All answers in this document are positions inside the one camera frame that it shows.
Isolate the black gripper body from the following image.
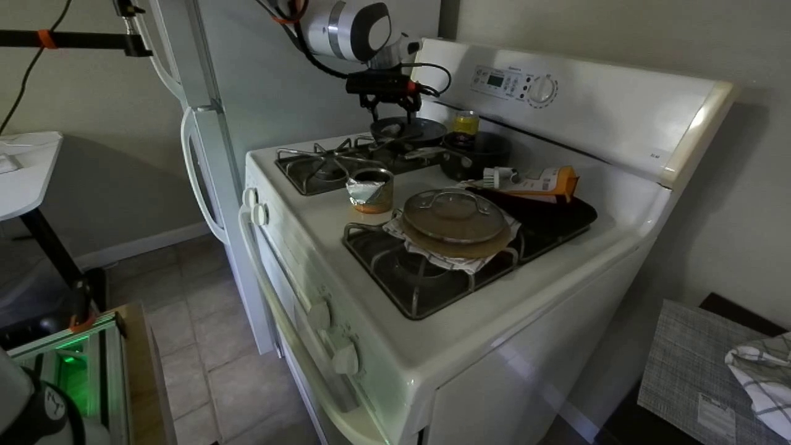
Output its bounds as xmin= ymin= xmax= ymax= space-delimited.
xmin=344 ymin=68 xmax=424 ymax=101

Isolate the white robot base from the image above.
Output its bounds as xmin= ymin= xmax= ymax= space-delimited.
xmin=0 ymin=343 xmax=38 ymax=445

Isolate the dark frying pan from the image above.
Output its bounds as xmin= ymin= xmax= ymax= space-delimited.
xmin=367 ymin=116 xmax=452 ymax=150

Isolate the open tin can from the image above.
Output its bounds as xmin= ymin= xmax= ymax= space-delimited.
xmin=344 ymin=165 xmax=398 ymax=218

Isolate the glass pot lid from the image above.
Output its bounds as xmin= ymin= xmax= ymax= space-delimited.
xmin=399 ymin=189 xmax=506 ymax=247

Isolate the black double burner grate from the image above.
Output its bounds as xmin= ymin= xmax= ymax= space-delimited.
xmin=272 ymin=128 xmax=452 ymax=199

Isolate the grey refrigerator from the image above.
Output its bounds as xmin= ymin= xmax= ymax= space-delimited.
xmin=151 ymin=0 xmax=450 ymax=359

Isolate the orange card package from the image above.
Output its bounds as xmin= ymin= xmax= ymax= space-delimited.
xmin=480 ymin=164 xmax=580 ymax=202

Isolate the tan round plate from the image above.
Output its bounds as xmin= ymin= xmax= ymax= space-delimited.
xmin=398 ymin=208 xmax=518 ymax=264

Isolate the white cloth under lid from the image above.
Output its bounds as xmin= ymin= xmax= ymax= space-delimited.
xmin=379 ymin=208 xmax=525 ymax=279

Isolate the black single burner grate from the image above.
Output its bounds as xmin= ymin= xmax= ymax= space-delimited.
xmin=337 ymin=221 xmax=525 ymax=325

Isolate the black baking tray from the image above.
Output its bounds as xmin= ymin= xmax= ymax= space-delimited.
xmin=467 ymin=182 xmax=601 ymax=259

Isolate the white gas stove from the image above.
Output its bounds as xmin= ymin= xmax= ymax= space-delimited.
xmin=235 ymin=35 xmax=740 ymax=445

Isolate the wooden board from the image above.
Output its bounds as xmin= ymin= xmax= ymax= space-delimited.
xmin=114 ymin=301 xmax=180 ymax=445

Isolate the white table with black leg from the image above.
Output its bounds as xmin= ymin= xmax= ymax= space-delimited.
xmin=0 ymin=128 xmax=111 ymax=335

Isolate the black side table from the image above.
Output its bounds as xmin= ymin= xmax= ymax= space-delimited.
xmin=598 ymin=290 xmax=791 ymax=445

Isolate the checkered kitchen towel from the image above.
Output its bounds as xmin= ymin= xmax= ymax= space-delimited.
xmin=721 ymin=331 xmax=791 ymax=445

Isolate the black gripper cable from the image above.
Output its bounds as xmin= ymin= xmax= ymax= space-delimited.
xmin=398 ymin=58 xmax=457 ymax=101

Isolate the dark pot with handle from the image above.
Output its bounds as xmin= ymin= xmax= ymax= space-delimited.
xmin=438 ymin=128 xmax=506 ymax=182

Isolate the white fridge door handle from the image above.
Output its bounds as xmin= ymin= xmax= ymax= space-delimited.
xmin=178 ymin=107 xmax=230 ymax=247
xmin=120 ymin=0 xmax=192 ymax=111

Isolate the white oven door handle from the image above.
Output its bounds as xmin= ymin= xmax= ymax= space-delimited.
xmin=235 ymin=205 xmax=389 ymax=445

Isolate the black camera stand bar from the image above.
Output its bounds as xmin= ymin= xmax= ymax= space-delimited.
xmin=0 ymin=28 xmax=154 ymax=60

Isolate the thin black hanging cable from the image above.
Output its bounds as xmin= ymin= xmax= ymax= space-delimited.
xmin=0 ymin=0 xmax=74 ymax=137

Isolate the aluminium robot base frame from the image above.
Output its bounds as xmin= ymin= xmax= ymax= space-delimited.
xmin=0 ymin=305 xmax=135 ymax=445

